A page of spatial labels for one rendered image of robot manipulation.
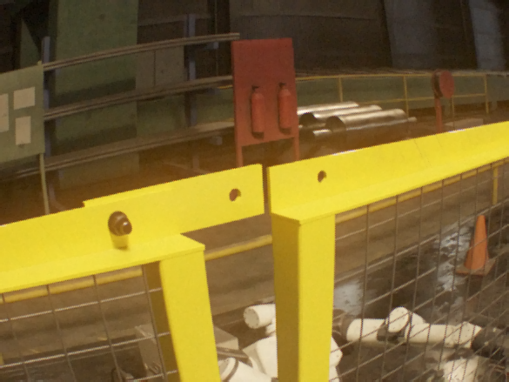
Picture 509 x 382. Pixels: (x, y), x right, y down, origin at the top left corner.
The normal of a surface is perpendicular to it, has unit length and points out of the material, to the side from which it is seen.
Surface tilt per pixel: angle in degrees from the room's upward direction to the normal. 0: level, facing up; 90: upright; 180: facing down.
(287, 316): 90
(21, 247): 90
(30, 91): 90
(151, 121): 90
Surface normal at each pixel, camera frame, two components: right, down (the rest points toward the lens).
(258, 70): 0.60, 0.15
